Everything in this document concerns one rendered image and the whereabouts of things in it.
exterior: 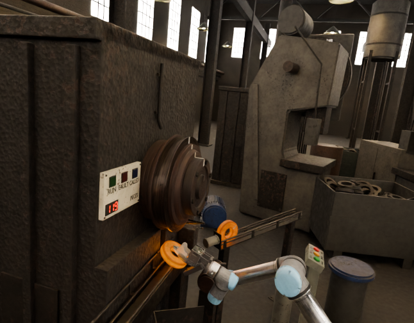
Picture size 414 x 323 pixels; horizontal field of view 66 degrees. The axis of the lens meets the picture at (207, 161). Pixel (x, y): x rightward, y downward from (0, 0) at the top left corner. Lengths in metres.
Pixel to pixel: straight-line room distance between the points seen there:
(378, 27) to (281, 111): 6.42
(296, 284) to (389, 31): 9.07
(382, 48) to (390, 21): 0.67
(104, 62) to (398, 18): 9.47
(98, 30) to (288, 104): 3.19
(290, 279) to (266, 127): 2.91
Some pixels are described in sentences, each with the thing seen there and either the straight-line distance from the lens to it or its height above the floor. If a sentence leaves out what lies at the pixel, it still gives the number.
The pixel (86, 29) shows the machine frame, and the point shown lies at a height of 1.72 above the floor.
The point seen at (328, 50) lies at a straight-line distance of 4.04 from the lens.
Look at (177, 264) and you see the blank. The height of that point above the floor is 0.73.
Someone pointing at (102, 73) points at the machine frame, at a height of 1.59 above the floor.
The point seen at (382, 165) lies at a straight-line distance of 5.42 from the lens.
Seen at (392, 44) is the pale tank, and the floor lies 3.35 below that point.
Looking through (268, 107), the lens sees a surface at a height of 1.48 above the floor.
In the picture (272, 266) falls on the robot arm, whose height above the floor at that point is 0.76.
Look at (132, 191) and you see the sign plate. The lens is 1.40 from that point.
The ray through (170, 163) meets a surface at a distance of 1.37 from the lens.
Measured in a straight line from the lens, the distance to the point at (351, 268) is 2.67.
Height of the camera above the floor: 1.54
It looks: 11 degrees down
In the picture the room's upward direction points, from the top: 6 degrees clockwise
